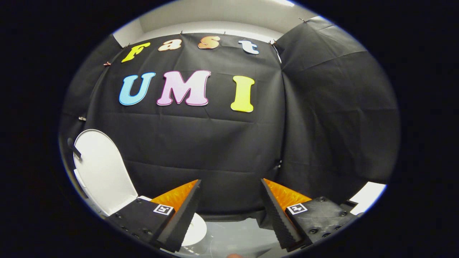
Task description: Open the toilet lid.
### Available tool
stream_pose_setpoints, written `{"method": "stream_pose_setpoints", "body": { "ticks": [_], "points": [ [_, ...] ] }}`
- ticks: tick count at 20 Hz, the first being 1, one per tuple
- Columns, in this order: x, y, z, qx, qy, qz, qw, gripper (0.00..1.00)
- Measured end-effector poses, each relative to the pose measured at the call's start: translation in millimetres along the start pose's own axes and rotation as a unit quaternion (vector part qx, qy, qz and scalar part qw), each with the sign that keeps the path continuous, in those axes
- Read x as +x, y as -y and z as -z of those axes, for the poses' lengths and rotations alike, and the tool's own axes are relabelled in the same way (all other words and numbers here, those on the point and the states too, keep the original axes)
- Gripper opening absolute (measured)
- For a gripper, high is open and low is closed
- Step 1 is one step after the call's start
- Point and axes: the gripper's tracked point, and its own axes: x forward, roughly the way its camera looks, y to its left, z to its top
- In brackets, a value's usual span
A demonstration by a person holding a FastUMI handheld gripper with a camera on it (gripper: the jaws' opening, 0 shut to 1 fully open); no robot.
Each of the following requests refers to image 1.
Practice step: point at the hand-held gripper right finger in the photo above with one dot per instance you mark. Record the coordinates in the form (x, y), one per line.
(278, 214)

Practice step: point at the black backdrop cloth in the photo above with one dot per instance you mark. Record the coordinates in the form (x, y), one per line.
(200, 143)

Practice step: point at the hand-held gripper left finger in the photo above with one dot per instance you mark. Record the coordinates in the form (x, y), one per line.
(186, 209)

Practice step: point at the white flat panel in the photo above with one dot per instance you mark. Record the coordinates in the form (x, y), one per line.
(369, 195)

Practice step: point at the white toilet lid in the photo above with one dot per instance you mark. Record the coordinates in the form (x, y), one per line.
(104, 172)

